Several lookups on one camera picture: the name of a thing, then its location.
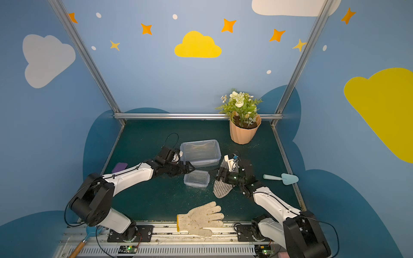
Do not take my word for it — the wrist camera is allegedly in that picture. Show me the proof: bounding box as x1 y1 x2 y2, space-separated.
224 154 239 173
172 149 183 163

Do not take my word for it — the aluminium frame left post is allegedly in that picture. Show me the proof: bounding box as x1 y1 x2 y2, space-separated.
48 0 121 114

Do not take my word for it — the potted artificial flower plant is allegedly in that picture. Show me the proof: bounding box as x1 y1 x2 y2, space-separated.
216 89 262 145

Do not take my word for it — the blue rake wooden handle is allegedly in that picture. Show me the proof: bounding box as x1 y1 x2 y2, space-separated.
69 226 102 258

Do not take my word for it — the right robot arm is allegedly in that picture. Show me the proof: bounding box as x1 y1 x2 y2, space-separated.
209 158 332 258

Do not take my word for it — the small clear lunch box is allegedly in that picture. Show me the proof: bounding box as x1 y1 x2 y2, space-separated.
183 170 210 188

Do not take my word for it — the left circuit board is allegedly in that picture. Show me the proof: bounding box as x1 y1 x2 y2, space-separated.
118 246 138 254

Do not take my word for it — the white knit work glove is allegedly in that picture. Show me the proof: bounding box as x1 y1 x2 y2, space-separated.
176 202 224 237

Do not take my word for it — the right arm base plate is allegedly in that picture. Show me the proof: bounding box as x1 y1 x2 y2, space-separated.
234 223 256 242

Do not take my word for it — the right circuit board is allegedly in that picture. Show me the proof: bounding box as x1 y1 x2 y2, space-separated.
254 245 274 258

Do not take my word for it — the aluminium frame rear bar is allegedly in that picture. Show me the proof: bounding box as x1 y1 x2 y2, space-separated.
113 112 284 121

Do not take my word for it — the aluminium front rail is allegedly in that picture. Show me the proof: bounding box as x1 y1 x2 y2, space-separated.
53 221 288 258

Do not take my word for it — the large clear lunch box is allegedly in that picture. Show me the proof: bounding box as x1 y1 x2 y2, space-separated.
180 139 221 168

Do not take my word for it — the teal silicone spatula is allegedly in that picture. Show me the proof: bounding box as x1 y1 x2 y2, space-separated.
263 173 299 186

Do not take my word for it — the circuit board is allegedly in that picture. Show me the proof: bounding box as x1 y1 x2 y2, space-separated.
254 245 274 258
118 246 138 254

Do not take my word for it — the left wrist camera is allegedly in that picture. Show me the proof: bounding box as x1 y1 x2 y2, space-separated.
172 149 183 163

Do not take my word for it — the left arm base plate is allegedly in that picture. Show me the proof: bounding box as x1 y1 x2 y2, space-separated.
107 225 154 243

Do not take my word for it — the aluminium frame right post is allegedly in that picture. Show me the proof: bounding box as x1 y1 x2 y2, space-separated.
271 0 335 129

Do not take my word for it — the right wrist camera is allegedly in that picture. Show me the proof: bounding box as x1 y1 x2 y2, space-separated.
224 154 239 173

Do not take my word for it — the purple silicone spatula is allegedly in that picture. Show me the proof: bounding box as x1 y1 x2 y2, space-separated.
111 162 128 174

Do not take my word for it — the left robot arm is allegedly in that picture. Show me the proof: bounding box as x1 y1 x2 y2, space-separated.
67 147 195 243

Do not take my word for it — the aluminium frame post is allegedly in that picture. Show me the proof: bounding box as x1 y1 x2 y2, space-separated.
48 0 121 114
271 0 335 129

